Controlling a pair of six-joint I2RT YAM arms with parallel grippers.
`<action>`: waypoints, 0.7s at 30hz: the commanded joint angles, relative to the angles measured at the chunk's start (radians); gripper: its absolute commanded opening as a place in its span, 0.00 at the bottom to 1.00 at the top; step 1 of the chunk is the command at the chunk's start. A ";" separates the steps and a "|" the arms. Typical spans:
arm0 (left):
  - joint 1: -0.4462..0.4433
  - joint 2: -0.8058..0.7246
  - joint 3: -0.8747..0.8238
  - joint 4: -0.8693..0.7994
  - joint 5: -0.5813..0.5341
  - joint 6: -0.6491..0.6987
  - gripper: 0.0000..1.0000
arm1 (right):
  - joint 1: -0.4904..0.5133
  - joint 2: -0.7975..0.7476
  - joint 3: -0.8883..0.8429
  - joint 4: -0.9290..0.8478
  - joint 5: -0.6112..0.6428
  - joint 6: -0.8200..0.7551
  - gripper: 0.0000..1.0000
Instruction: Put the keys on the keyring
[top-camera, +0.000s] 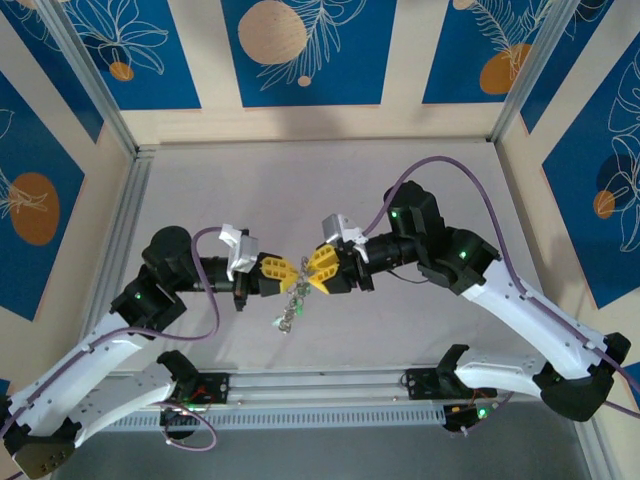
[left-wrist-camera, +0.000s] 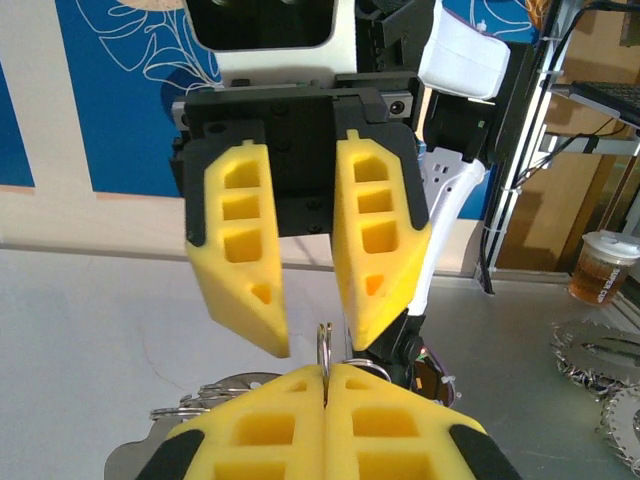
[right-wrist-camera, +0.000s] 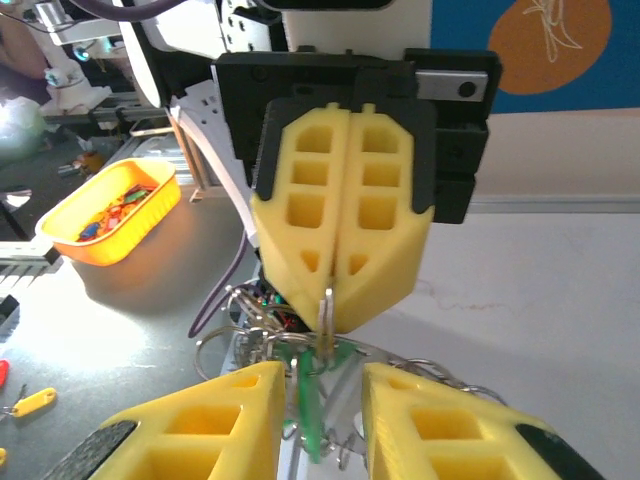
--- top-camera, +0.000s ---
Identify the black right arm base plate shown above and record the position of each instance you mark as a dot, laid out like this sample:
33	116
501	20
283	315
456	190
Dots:
417	382

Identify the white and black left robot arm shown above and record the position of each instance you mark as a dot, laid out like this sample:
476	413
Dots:
100	357

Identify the aluminium side rail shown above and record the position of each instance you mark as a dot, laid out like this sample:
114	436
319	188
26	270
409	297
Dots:
132	200

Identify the blue floral wall poster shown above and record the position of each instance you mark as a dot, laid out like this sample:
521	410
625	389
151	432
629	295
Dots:
450	60
570	60
165	75
62	85
570	240
635	372
30	150
350	75

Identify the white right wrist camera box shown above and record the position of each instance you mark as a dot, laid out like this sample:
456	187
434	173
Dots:
335	227

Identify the aluminium frame rail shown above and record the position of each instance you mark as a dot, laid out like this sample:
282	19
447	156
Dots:
320	382

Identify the aluminium frame post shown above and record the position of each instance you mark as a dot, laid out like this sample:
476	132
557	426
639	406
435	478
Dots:
530	65
85	65

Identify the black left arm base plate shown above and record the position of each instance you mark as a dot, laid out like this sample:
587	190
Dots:
220	387

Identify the silver metal plate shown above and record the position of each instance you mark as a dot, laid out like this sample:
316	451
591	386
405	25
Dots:
290	307

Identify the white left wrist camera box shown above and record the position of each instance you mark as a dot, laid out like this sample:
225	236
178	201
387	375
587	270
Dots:
245	255

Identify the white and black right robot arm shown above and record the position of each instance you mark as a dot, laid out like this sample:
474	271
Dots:
530	325

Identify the black controller box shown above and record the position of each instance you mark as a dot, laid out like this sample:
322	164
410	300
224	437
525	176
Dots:
175	417
457	422

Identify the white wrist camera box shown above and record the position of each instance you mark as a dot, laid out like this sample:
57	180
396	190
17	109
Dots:
335	227
245	255

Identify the green plastic key tag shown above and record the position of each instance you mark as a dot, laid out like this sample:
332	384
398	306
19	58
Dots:
301	290

